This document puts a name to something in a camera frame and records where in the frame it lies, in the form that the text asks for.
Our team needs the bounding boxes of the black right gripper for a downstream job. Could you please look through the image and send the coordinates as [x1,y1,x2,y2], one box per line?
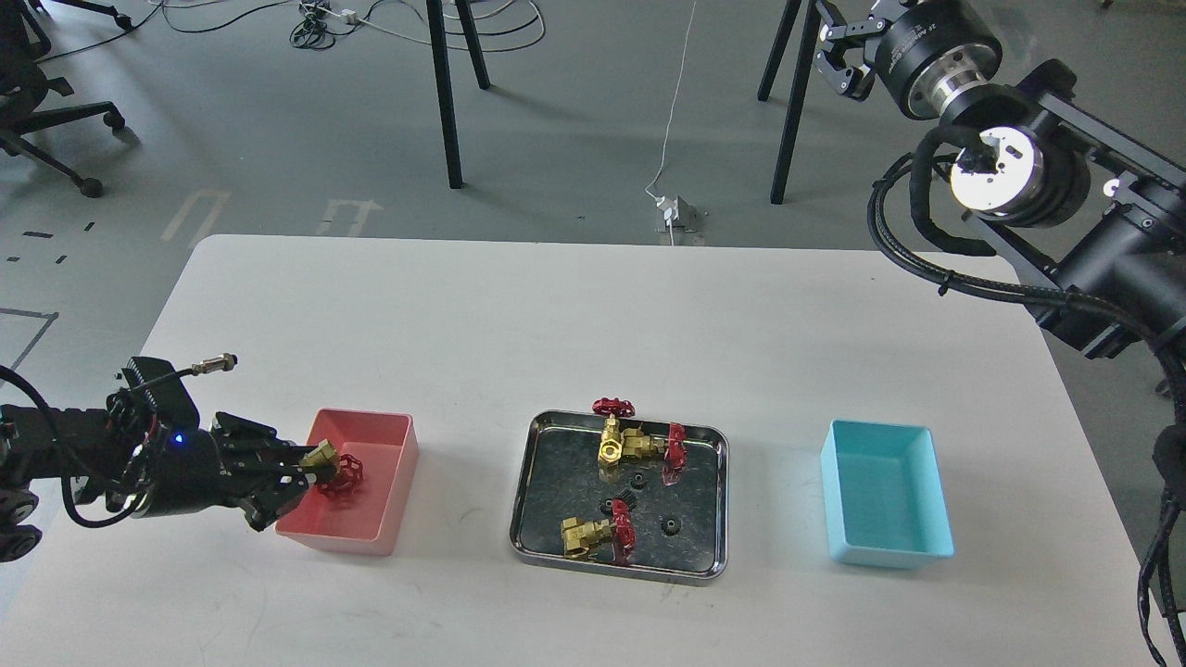
[814,1,1003,120]

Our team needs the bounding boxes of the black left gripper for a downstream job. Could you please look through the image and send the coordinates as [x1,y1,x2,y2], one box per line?
[139,412,314,532]

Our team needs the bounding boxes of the brass valve red handle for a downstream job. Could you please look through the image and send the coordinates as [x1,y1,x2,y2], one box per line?
[592,396,636,469]
[560,510,637,565]
[621,423,688,485]
[299,439,365,501]

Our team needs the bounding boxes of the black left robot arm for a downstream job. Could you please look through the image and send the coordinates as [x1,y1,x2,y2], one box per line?
[1,352,355,563]

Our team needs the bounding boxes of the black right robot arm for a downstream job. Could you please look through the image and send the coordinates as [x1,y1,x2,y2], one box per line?
[808,1,1182,666]

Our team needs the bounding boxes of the pink plastic box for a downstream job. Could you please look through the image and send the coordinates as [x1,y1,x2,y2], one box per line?
[275,409,419,557]

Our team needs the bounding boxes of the blue plastic box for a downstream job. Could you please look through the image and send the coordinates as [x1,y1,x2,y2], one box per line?
[820,419,954,570]

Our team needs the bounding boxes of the black stand leg right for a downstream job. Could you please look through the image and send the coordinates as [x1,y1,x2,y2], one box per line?
[757,0,824,207]

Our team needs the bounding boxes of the black stand leg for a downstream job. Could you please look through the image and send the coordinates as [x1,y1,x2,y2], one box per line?
[426,1,491,190]
[757,0,824,207]

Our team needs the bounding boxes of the white power adapter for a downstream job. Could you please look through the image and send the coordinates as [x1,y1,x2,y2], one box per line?
[655,195,700,233]

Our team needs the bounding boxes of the black stand leg left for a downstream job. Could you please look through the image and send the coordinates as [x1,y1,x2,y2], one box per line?
[426,1,491,190]

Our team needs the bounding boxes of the metal tray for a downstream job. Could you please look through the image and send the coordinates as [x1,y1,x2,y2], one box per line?
[510,412,729,585]

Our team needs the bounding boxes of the black office chair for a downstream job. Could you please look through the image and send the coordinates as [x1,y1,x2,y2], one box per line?
[1,1,126,198]

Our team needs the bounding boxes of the white cable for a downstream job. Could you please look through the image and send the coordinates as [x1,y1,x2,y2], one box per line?
[644,0,699,246]

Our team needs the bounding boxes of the brass valve red handle top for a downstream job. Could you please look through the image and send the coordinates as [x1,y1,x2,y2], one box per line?
[592,396,636,469]

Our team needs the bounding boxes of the brass valve red handle bottom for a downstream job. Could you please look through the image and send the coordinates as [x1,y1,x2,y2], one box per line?
[560,510,637,565]

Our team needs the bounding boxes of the black floor cables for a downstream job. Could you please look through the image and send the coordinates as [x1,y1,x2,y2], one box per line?
[139,0,546,53]

